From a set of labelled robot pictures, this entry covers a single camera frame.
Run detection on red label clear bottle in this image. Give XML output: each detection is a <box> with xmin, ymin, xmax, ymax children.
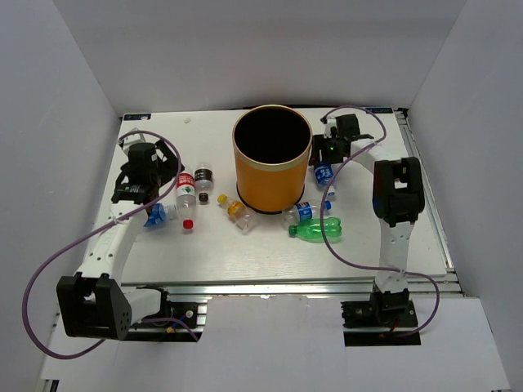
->
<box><xmin>176</xmin><ymin>171</ymin><xmax>196</xmax><ymax>230</ymax></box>

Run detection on blue pepsi label bottle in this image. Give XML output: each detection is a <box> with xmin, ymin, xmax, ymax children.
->
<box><xmin>281</xmin><ymin>199</ymin><xmax>332</xmax><ymax>227</ymax></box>

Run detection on green plastic bottle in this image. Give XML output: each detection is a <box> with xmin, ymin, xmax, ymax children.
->
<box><xmin>288</xmin><ymin>217</ymin><xmax>342</xmax><ymax>243</ymax></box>

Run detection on yellow label clear bottle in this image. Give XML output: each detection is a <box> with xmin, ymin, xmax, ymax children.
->
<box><xmin>217</xmin><ymin>194</ymin><xmax>259</xmax><ymax>234</ymax></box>

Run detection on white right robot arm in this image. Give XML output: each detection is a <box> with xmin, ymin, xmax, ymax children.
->
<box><xmin>309</xmin><ymin>114</ymin><xmax>425</xmax><ymax>326</ymax></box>

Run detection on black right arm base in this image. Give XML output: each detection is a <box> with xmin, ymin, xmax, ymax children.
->
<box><xmin>342</xmin><ymin>289</ymin><xmax>421</xmax><ymax>347</ymax></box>

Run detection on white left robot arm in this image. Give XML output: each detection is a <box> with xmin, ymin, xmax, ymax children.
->
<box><xmin>56</xmin><ymin>140</ymin><xmax>182</xmax><ymax>341</ymax></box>

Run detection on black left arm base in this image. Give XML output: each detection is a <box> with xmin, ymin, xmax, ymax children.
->
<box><xmin>124</xmin><ymin>289</ymin><xmax>203</xmax><ymax>343</ymax></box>

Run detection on orange cylindrical bin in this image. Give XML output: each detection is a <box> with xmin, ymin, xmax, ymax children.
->
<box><xmin>232</xmin><ymin>105</ymin><xmax>313</xmax><ymax>214</ymax></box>

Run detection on black label small bottle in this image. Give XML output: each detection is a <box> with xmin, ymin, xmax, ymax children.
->
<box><xmin>194</xmin><ymin>162</ymin><xmax>213</xmax><ymax>204</ymax></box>

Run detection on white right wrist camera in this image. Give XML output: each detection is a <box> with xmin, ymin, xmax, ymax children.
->
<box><xmin>320</xmin><ymin>116</ymin><xmax>338</xmax><ymax>139</ymax></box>

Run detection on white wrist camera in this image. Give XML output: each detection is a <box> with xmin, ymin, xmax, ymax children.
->
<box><xmin>320</xmin><ymin>116</ymin><xmax>338</xmax><ymax>139</ymax></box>
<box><xmin>118</xmin><ymin>132</ymin><xmax>146</xmax><ymax>150</ymax></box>

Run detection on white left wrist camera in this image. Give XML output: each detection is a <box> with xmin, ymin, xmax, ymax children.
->
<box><xmin>118</xmin><ymin>132</ymin><xmax>146</xmax><ymax>150</ymax></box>

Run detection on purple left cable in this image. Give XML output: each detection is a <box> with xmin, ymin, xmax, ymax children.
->
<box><xmin>21</xmin><ymin>129</ymin><xmax>200</xmax><ymax>360</ymax></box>

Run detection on aluminium table frame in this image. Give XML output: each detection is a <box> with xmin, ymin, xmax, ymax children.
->
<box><xmin>120</xmin><ymin>110</ymin><xmax>461</xmax><ymax>297</ymax></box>

